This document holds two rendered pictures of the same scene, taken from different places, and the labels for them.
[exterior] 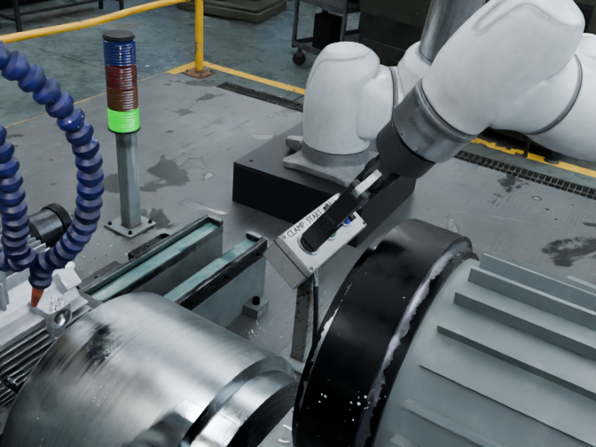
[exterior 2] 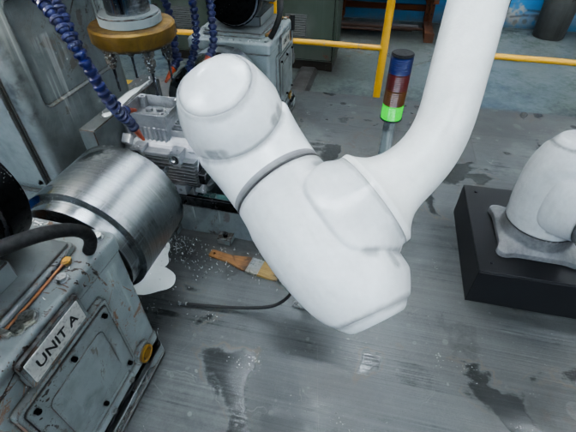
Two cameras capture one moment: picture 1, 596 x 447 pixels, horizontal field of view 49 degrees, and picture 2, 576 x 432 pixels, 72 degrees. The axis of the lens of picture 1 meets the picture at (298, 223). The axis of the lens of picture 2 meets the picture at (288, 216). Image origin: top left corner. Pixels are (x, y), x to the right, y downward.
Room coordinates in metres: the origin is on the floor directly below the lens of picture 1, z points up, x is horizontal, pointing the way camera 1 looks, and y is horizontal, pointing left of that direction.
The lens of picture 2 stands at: (0.64, -0.57, 1.59)
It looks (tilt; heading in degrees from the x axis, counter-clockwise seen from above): 42 degrees down; 74
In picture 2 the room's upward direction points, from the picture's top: straight up
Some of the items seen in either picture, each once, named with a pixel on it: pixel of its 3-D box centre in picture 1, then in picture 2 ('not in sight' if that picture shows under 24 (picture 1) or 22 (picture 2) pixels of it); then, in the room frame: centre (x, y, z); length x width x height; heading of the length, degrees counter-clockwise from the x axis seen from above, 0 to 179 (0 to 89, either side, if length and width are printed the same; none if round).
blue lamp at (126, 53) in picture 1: (119, 50); (400, 63); (1.21, 0.36, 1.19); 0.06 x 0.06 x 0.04
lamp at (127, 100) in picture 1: (122, 95); (394, 95); (1.21, 0.36, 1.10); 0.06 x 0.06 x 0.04
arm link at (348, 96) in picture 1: (345, 94); (566, 183); (1.39, -0.08, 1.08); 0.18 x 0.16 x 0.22; 98
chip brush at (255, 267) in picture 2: not in sight; (244, 263); (0.71, 0.12, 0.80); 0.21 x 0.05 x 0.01; 143
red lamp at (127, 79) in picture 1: (121, 73); (398, 80); (1.21, 0.36, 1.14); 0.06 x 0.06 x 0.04
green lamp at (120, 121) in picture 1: (123, 117); (392, 111); (1.21, 0.36, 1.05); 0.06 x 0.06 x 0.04
